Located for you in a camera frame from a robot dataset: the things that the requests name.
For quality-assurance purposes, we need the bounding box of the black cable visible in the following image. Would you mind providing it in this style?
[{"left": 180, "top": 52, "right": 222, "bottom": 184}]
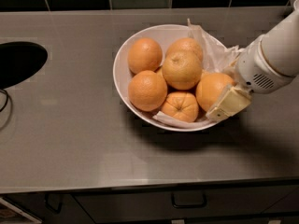
[{"left": 0, "top": 89, "right": 9, "bottom": 113}]

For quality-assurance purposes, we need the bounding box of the black drawer handle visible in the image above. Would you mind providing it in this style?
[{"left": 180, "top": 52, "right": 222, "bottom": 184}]
[
  {"left": 171, "top": 192, "right": 207, "bottom": 209},
  {"left": 44, "top": 193, "right": 63, "bottom": 215}
]

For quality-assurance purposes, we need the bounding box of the orange front left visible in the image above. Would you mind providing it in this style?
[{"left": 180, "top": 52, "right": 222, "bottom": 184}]
[{"left": 128, "top": 70, "right": 167, "bottom": 112}]

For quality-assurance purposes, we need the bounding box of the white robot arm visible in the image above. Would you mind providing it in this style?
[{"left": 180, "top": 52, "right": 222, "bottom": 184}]
[{"left": 206, "top": 0, "right": 299, "bottom": 121}]

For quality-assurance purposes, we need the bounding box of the white ceramic bowl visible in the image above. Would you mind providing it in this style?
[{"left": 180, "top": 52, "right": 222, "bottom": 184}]
[{"left": 112, "top": 23, "right": 237, "bottom": 133}]

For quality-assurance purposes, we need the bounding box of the black round lamp base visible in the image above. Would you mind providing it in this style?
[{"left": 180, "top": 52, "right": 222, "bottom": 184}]
[{"left": 0, "top": 41, "right": 48, "bottom": 89}]

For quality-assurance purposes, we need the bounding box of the orange top back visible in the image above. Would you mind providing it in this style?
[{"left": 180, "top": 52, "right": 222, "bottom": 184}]
[{"left": 165, "top": 37, "right": 203, "bottom": 63}]

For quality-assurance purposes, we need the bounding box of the white crumpled paper liner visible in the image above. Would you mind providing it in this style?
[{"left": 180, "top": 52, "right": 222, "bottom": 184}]
[{"left": 152, "top": 20, "right": 243, "bottom": 132}]

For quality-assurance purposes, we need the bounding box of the large orange right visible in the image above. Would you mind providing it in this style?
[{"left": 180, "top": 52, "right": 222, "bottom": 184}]
[{"left": 195, "top": 73, "right": 235, "bottom": 112}]

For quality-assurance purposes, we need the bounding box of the dark drawer front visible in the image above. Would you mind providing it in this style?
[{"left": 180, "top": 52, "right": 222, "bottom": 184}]
[{"left": 74, "top": 185, "right": 296, "bottom": 223}]

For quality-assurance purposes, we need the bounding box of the black centre drawer handle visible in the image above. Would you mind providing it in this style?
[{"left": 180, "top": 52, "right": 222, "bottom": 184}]
[{"left": 171, "top": 192, "right": 207, "bottom": 209}]

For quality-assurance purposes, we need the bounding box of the pale orange centre top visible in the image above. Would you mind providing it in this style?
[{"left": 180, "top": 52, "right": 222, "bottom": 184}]
[{"left": 162, "top": 50, "right": 202, "bottom": 91}]

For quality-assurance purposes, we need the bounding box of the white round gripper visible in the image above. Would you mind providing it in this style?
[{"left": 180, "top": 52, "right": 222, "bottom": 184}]
[{"left": 206, "top": 35, "right": 294, "bottom": 122}]

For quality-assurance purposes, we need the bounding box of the small ribbed orange front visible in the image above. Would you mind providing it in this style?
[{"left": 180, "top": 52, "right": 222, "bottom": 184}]
[{"left": 161, "top": 91, "right": 200, "bottom": 122}]

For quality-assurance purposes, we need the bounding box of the orange top left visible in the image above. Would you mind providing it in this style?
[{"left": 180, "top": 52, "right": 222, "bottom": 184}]
[{"left": 127, "top": 37, "right": 163, "bottom": 74}]

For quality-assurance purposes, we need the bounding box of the black left drawer handle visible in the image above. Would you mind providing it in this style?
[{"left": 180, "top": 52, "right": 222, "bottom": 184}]
[{"left": 44, "top": 193, "right": 63, "bottom": 215}]

